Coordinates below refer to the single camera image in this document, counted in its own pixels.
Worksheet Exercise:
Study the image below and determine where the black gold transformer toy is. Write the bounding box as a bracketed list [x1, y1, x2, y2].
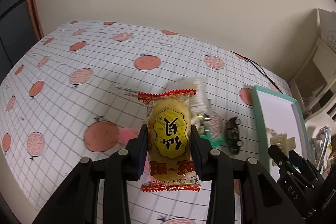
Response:
[191, 110, 214, 136]

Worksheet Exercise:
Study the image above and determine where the black cable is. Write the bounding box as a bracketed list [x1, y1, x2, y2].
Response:
[229, 50, 284, 94]

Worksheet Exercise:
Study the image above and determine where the yellow snack packet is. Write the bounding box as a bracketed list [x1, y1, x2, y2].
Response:
[138, 89, 201, 192]

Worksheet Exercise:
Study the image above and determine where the white shelf unit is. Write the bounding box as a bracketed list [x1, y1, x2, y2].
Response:
[289, 9, 335, 119]

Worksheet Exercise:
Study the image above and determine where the pink hair roller clip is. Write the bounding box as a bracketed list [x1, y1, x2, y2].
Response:
[118, 127, 138, 145]

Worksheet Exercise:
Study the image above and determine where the black toy car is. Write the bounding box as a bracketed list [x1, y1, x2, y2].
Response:
[225, 117, 243, 155]

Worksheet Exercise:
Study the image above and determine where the pomegranate grid tablecloth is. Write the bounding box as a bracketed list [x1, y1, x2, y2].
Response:
[1, 21, 290, 223]

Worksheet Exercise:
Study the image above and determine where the green ribbon bow clip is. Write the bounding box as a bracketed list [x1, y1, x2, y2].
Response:
[200, 135, 225, 148]

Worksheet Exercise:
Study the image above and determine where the white teal-rimmed tray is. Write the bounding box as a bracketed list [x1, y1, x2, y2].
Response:
[251, 86, 313, 180]

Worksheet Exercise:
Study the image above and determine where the cotton swab bag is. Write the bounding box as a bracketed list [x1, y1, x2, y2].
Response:
[167, 77, 210, 114]

